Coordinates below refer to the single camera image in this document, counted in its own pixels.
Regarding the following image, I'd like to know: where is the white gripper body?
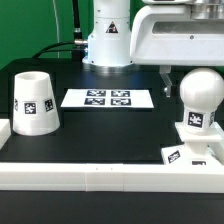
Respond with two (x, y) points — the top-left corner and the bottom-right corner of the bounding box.
(130, 0), (224, 66)

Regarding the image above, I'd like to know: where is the white front wall rail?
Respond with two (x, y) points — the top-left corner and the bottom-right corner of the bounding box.
(0, 163), (224, 193)

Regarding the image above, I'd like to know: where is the white right wall block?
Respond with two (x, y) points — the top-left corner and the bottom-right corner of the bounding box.
(212, 122), (224, 166)

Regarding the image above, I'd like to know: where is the white lamp base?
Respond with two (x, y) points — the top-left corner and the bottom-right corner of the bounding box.
(161, 122), (222, 167)

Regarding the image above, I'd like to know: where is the white wall block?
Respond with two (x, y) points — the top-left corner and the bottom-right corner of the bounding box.
(0, 119), (11, 149)
(212, 122), (224, 166)

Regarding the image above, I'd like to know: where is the thin white cable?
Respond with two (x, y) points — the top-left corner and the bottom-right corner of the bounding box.
(52, 0), (62, 59)

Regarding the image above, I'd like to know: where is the white lamp bulb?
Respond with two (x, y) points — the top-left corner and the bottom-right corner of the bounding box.
(180, 68), (224, 135)

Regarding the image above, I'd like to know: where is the white marker sheet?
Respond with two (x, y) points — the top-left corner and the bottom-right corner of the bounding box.
(61, 89), (154, 109)

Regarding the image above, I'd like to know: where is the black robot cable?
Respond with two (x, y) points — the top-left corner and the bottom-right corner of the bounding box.
(31, 0), (89, 60)

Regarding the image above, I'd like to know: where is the white left wall block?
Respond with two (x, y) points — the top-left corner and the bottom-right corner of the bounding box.
(0, 119), (11, 149)

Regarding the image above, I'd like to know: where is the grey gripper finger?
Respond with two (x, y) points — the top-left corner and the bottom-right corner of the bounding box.
(159, 65), (172, 97)

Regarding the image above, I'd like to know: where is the white lamp shade cone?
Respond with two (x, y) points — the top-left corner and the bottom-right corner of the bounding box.
(13, 71), (60, 136)

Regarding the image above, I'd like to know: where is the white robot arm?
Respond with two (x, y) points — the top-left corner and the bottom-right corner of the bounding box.
(83, 0), (224, 96)

